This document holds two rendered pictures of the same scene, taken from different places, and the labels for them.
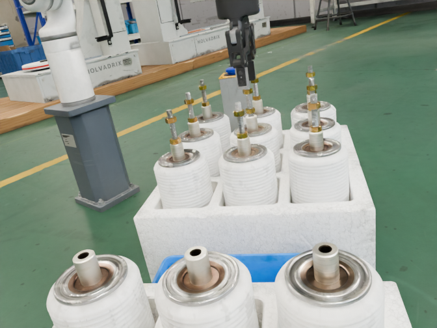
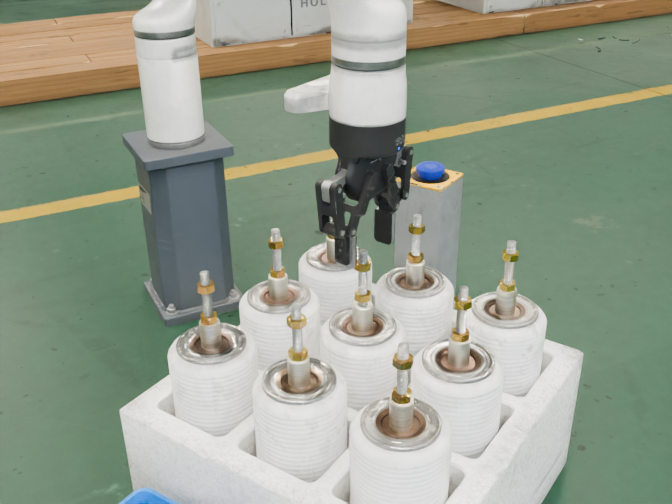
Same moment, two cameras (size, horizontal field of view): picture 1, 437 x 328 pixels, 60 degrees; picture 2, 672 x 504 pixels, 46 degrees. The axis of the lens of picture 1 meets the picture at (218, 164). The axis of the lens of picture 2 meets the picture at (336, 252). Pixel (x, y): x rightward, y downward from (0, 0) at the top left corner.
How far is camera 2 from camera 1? 0.39 m
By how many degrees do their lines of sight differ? 19
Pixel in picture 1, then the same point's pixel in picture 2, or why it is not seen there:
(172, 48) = not seen: outside the picture
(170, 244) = (160, 467)
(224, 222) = (227, 477)
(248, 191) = (276, 445)
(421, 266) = not seen: outside the picture
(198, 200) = (216, 421)
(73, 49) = (178, 59)
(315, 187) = (368, 488)
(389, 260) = not seen: outside the picture
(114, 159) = (210, 247)
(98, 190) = (171, 290)
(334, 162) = (400, 467)
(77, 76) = (176, 104)
